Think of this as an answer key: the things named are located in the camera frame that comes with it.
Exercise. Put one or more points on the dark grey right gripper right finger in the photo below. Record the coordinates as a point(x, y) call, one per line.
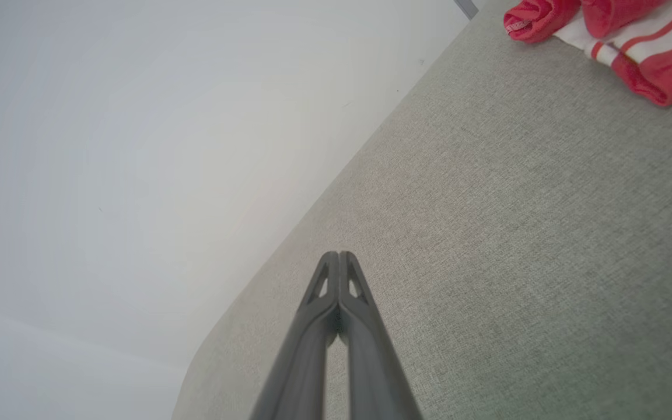
point(371, 373)

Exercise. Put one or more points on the red white short-sleeve shirt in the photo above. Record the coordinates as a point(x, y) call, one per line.
point(668, 70)

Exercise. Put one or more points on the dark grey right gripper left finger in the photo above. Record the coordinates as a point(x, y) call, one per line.
point(304, 361)

